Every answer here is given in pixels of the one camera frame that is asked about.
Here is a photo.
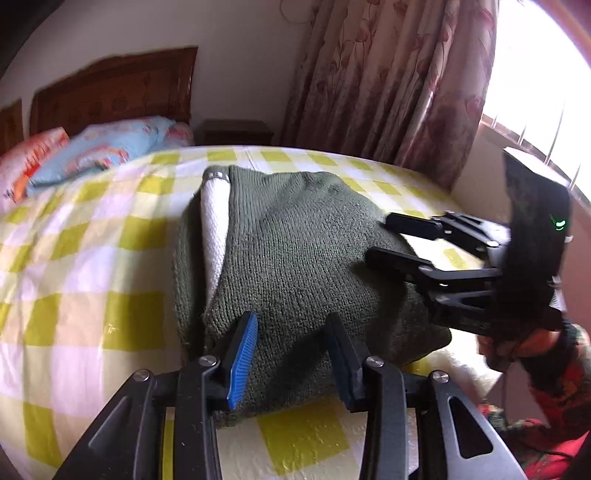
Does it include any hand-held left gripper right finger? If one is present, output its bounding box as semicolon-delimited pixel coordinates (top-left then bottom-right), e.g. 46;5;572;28
323;313;527;480

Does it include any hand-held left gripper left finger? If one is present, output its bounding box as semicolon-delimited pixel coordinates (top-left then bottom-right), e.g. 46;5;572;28
53;311;259;480

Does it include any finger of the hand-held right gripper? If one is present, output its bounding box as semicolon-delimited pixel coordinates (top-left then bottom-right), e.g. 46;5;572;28
365;246;506;340
379;210;512;254

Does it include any green and white knit sweater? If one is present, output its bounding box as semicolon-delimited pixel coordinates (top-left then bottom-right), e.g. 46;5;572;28
172;165;453;430

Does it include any person's right forearm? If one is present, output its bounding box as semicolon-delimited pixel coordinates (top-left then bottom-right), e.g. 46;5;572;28
519;323;591;430

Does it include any person's right hand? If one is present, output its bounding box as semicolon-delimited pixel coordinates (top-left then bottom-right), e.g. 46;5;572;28
478;323;561;372

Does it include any window with metal bars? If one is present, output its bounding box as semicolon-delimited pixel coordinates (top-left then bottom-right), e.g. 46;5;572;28
480;0;591;204

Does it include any pink floral curtain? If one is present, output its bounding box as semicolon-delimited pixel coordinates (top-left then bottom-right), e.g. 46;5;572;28
279;0;497;190

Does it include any dark wooden nightstand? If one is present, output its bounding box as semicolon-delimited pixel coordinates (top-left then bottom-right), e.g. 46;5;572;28
202;119;274;147

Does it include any yellow and white checked blanket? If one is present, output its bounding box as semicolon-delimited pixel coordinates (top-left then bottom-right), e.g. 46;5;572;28
0;145;509;480

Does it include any blue floral pillow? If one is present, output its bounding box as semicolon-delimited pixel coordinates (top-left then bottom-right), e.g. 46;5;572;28
27;115;195;188

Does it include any orange floral pillow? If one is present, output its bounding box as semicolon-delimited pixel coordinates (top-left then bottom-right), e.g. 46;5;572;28
0;127;70;215

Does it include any large carved wooden headboard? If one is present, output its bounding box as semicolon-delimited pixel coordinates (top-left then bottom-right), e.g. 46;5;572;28
30;46;199;139

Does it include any small wooden headboard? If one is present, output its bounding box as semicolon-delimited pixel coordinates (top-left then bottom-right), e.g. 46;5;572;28
0;99;24;158

